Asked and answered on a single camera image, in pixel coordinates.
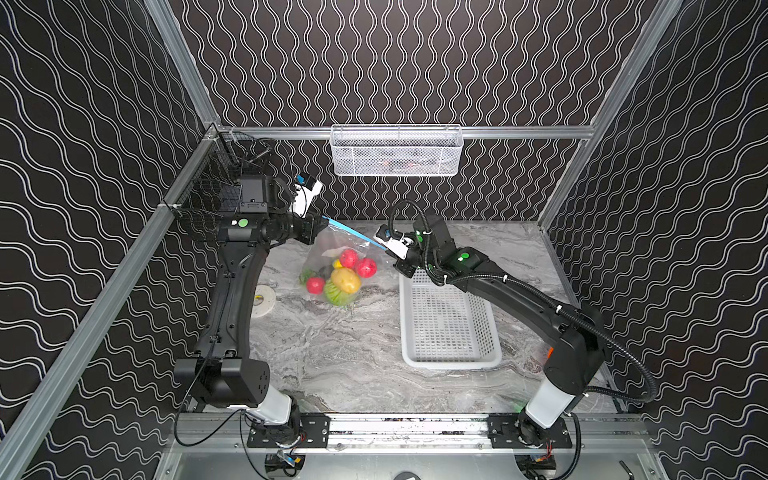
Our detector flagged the black wire wall basket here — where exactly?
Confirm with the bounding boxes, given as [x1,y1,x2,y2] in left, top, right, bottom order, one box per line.
[166,130,276,242]

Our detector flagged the white plastic perforated basket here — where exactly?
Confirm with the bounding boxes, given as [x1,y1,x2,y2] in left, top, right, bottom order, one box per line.
[399,270,502,370]

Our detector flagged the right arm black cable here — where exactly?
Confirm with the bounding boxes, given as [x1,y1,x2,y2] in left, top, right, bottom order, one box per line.
[386,199,659,404]

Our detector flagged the red toy fruit front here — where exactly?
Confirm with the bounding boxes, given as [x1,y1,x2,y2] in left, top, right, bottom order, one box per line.
[306,276,326,295]

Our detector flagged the white tape roll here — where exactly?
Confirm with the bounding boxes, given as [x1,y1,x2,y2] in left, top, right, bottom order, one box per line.
[251,285,277,318]

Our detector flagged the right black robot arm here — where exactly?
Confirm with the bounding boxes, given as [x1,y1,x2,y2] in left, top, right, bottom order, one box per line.
[376,215,607,446]

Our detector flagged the white wire wall basket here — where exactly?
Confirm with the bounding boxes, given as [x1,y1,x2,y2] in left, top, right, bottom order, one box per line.
[329,124,464,177]

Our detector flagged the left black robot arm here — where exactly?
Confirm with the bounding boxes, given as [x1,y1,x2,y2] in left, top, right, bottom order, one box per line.
[174,174,328,428]

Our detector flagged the small red toy apple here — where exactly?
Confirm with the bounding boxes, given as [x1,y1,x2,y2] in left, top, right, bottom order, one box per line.
[339,249,360,269]

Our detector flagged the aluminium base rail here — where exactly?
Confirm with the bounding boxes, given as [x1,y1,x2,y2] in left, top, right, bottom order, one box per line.
[177,412,651,454]

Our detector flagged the green toy cabbage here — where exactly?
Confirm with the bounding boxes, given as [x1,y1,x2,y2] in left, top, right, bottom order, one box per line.
[323,281,357,307]

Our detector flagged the red toy fruit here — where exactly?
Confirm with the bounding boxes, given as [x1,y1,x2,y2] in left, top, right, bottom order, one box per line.
[306,276,326,295]
[355,257,378,279]

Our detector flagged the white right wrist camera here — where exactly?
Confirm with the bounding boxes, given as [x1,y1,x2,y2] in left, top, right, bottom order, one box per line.
[374,224,414,260]

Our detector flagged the clear blue-zip bag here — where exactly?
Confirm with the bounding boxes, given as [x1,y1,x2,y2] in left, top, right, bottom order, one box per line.
[297,220,391,307]

